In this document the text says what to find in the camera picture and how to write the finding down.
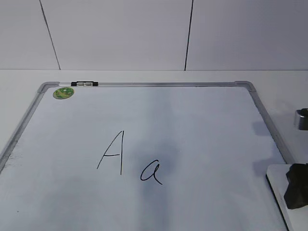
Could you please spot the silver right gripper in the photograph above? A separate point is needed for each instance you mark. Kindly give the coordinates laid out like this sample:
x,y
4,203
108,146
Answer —
x,y
296,195

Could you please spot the white board with grey frame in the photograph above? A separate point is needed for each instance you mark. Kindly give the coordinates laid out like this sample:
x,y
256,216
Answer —
x,y
140,158

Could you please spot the white board eraser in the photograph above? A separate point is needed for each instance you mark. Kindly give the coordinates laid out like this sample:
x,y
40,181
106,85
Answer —
x,y
276,176

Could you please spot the black and clear board clip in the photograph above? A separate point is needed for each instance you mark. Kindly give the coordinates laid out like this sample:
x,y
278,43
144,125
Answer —
x,y
84,84

